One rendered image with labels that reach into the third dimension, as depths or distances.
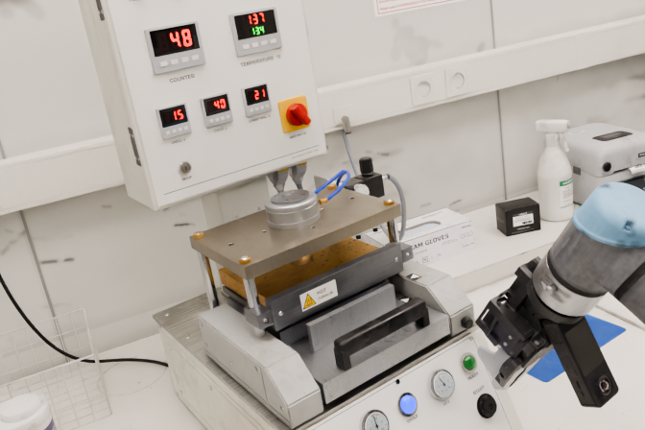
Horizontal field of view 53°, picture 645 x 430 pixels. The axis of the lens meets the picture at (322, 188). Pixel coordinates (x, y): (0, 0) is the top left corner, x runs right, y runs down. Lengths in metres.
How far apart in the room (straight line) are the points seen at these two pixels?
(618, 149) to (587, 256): 1.04
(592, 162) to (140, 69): 1.13
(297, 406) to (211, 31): 0.56
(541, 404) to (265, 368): 0.50
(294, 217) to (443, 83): 0.81
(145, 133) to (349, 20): 0.72
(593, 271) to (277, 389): 0.39
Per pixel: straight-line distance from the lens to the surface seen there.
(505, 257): 1.52
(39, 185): 1.40
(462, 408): 0.98
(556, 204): 1.69
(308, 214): 0.94
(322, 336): 0.91
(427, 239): 1.49
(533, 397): 1.16
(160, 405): 1.30
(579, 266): 0.72
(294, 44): 1.10
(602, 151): 1.71
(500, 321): 0.84
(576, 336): 0.82
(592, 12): 2.02
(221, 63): 1.04
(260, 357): 0.86
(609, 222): 0.68
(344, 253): 1.00
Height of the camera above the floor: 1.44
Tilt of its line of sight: 17 degrees down
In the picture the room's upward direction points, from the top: 9 degrees counter-clockwise
